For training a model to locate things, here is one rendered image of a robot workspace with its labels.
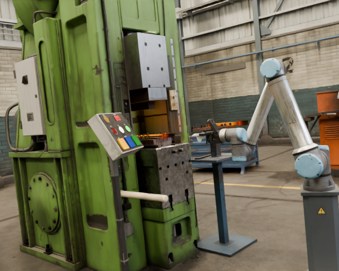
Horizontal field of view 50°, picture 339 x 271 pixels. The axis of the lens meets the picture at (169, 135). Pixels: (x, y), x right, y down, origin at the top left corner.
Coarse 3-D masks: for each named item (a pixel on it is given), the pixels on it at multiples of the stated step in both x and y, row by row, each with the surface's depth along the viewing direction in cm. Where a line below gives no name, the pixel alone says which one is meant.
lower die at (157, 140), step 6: (138, 138) 285; (144, 138) 281; (150, 138) 276; (156, 138) 272; (162, 138) 275; (168, 138) 281; (144, 144) 275; (150, 144) 271; (156, 144) 270; (162, 144) 275; (168, 144) 280
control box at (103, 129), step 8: (120, 112) 242; (88, 120) 213; (96, 120) 211; (104, 120) 214; (112, 120) 223; (120, 120) 232; (96, 128) 211; (104, 128) 210; (104, 136) 210; (112, 136) 210; (120, 136) 219; (128, 136) 229; (136, 136) 240; (104, 144) 211; (112, 144) 209; (112, 152) 210; (120, 152) 208; (128, 152) 218
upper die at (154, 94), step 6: (132, 90) 277; (138, 90) 273; (144, 90) 268; (150, 90) 268; (156, 90) 272; (162, 90) 277; (132, 96) 278; (138, 96) 273; (144, 96) 269; (150, 96) 268; (156, 96) 272; (162, 96) 277; (132, 102) 278; (138, 102) 279
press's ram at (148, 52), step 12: (132, 36) 263; (144, 36) 265; (156, 36) 274; (132, 48) 265; (144, 48) 265; (156, 48) 274; (132, 60) 266; (144, 60) 264; (156, 60) 274; (132, 72) 267; (144, 72) 264; (156, 72) 273; (132, 84) 269; (144, 84) 263; (156, 84) 273; (168, 84) 283
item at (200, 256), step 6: (204, 252) 296; (192, 258) 285; (198, 258) 285; (204, 258) 284; (180, 264) 276; (186, 264) 276; (192, 264) 275; (198, 264) 274; (156, 270) 270; (162, 270) 269; (168, 270) 267; (174, 270) 267; (180, 270) 266; (186, 270) 265
